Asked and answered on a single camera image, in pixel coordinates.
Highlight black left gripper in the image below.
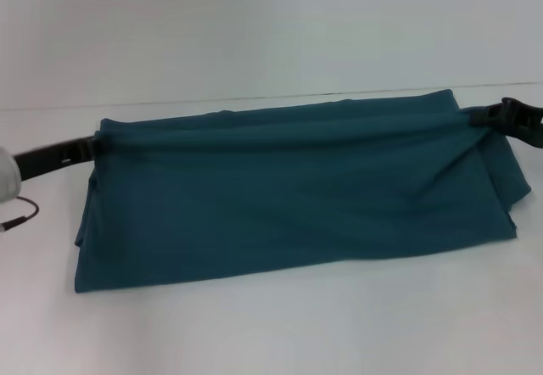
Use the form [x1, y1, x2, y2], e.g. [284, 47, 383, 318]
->
[12, 134, 106, 182]

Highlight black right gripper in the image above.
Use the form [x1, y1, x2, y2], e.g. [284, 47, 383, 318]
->
[467, 96, 543, 150]

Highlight teal t-shirt with FREE print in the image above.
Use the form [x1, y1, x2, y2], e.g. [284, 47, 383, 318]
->
[71, 88, 535, 296]

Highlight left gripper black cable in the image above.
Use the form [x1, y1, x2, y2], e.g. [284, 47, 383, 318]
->
[0, 195, 42, 232]

